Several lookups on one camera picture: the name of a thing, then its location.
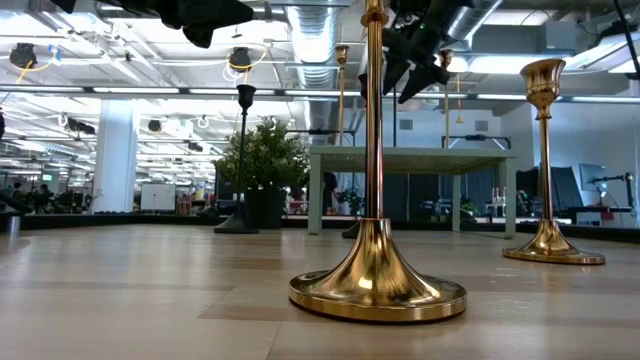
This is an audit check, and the black aluminium table frame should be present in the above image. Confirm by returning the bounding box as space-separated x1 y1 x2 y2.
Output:
0 212 640 246

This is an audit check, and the gold candlestick holder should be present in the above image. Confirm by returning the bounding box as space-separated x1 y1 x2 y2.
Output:
438 48 455 150
333 44 351 148
288 0 469 325
502 58 606 267

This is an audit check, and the person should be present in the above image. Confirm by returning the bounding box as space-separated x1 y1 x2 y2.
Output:
33 183 55 212
322 172 340 216

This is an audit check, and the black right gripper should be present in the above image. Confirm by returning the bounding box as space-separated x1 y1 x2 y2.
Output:
382 14 451 105

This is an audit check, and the green table in background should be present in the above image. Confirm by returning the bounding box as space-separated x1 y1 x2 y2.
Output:
307 145 519 240

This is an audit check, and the white square column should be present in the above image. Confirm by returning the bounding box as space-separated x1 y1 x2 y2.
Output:
91 97 140 215

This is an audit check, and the white cabinet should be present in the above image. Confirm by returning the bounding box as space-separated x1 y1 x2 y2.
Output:
139 182 177 212

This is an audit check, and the black cable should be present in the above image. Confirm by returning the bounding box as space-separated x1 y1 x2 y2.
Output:
612 0 640 81

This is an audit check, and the hanging gold pendant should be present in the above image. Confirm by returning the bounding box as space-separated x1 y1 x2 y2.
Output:
453 73 464 125

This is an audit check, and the green plant in black pot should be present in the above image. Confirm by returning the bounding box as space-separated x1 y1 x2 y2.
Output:
215 117 311 231

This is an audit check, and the silver round ventilation duct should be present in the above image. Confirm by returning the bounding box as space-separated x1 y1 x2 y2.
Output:
283 0 344 147
399 0 505 96

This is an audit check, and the computer monitor on arm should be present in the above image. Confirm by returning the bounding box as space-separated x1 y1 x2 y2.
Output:
578 163 636 209

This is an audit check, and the black ceiling camera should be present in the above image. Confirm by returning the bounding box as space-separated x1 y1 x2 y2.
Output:
228 46 254 71
8 42 39 69

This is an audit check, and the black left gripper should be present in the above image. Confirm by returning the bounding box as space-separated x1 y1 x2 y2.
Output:
114 0 255 50

